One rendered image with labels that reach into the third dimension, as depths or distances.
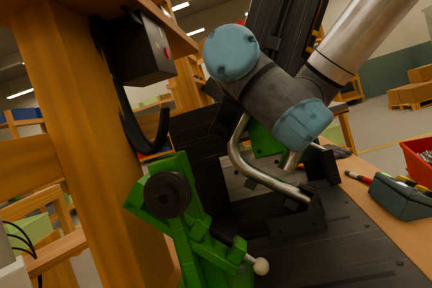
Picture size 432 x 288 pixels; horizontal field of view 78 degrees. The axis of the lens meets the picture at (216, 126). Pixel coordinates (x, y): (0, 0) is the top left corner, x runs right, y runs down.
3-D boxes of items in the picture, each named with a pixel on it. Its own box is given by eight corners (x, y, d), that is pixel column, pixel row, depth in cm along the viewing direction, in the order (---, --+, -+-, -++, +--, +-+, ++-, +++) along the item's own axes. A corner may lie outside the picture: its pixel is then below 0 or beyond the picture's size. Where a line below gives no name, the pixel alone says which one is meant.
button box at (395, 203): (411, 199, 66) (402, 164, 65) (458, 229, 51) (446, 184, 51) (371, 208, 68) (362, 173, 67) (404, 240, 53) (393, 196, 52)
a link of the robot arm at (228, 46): (231, 92, 33) (185, 50, 35) (241, 110, 43) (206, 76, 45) (276, 45, 32) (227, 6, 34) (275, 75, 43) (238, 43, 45)
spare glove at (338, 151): (309, 154, 120) (307, 149, 120) (332, 147, 120) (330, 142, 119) (326, 164, 100) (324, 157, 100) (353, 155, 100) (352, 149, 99)
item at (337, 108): (333, 109, 92) (330, 101, 92) (350, 112, 77) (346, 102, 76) (226, 139, 99) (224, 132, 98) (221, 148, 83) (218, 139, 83)
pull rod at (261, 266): (270, 267, 47) (261, 236, 46) (272, 278, 44) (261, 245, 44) (240, 272, 48) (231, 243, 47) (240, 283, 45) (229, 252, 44)
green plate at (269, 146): (297, 149, 74) (275, 79, 78) (300, 147, 66) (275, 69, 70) (257, 160, 76) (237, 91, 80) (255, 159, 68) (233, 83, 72)
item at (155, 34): (179, 75, 80) (164, 26, 79) (160, 69, 63) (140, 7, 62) (142, 87, 82) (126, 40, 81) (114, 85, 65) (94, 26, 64)
